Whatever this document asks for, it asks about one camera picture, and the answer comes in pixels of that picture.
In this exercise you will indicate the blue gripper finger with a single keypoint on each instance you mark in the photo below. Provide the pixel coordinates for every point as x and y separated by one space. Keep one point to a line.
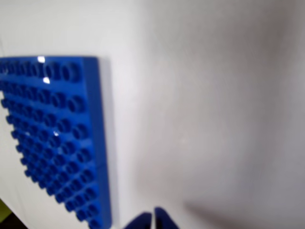
141 221
164 220

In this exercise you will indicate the green chair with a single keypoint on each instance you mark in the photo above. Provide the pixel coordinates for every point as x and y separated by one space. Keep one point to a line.
3 217

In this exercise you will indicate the blue 8x8 studded baseplate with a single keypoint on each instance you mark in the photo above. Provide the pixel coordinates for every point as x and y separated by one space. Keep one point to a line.
47 119

